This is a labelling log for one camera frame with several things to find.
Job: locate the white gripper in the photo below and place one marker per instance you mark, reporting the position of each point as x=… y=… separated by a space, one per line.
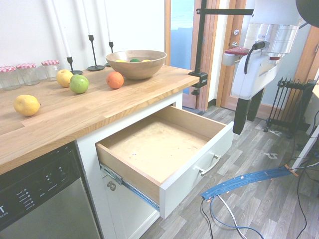
x=251 y=74

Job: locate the white wooden drawer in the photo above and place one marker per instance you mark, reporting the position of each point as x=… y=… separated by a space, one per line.
x=159 y=147

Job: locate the white floor tape mark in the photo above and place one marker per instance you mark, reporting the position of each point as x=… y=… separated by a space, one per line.
x=271 y=156
x=276 y=132

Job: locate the black oil radiator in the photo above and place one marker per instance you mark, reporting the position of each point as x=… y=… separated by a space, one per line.
x=286 y=107

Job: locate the pale yellow fruit in bowl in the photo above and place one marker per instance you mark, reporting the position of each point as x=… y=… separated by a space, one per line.
x=146 y=60

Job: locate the wooden bowl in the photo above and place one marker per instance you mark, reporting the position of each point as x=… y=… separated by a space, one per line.
x=139 y=69

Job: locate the black round lamp head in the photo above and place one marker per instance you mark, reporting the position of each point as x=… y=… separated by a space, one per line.
x=309 y=11

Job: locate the green lime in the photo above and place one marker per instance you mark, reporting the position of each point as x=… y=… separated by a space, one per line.
x=134 y=60

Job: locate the orange fruit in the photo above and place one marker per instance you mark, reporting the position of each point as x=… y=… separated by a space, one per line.
x=115 y=80

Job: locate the yellow lemon in bowl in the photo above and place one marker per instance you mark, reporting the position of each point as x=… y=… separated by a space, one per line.
x=121 y=60

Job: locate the round metal cabinet knob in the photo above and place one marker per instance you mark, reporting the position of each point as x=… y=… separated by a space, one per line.
x=111 y=185

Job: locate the white kitchen cabinet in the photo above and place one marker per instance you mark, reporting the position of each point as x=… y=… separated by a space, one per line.
x=94 y=159

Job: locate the tall black candle holder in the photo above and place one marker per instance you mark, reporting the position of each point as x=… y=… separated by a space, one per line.
x=93 y=57

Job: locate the white taper candle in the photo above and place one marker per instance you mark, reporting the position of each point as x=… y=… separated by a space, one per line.
x=87 y=17
x=62 y=32
x=107 y=22

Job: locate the green apple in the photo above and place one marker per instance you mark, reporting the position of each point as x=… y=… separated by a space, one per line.
x=79 y=84

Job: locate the short black candle holder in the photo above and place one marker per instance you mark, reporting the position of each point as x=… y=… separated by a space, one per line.
x=71 y=66

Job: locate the yellow apple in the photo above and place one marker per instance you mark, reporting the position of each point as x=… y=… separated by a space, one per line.
x=62 y=78

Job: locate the glass jar red checked lid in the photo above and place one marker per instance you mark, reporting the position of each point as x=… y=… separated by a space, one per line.
x=9 y=78
x=28 y=74
x=51 y=71

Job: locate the stainless steel black dishwasher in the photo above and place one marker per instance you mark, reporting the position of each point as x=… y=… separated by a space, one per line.
x=47 y=199

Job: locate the large yellow lemon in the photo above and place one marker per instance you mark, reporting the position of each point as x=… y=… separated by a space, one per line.
x=26 y=105

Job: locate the white red wrist camera box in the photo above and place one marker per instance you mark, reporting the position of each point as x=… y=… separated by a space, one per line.
x=230 y=58

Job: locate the black clamp camera stand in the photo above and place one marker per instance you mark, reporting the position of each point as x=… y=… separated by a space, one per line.
x=200 y=44

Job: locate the metal drawer slide rail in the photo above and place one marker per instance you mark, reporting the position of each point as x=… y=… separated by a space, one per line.
x=129 y=185

